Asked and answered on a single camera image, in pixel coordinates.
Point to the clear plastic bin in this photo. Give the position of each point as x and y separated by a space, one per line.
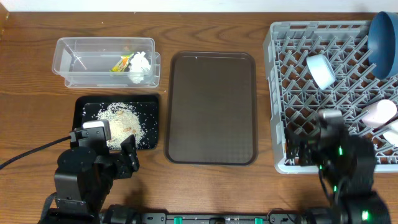
84 62

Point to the pink cup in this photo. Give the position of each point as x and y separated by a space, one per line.
379 113

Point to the brown serving tray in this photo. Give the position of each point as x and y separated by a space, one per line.
212 114

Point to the yellow snack wrapper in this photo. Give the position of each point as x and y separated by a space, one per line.
122 64

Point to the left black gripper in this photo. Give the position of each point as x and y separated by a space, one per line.
128 163

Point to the grey dishwasher rack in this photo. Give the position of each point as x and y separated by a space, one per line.
296 98

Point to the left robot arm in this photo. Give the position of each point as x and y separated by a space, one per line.
83 179

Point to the dark blue plate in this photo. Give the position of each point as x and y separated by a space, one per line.
382 41

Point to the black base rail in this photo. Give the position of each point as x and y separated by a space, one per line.
217 218

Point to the light green cup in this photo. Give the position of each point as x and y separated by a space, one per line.
391 135

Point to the light blue bowl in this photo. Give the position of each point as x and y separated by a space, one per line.
321 71

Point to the crumpled white tissue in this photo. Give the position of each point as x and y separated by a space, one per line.
138 66

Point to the rice food scraps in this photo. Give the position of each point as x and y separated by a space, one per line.
130 119

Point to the black waste tray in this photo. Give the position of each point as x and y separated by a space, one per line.
87 106

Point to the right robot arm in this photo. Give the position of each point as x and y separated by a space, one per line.
346 162

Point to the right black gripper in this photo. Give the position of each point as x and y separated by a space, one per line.
308 145

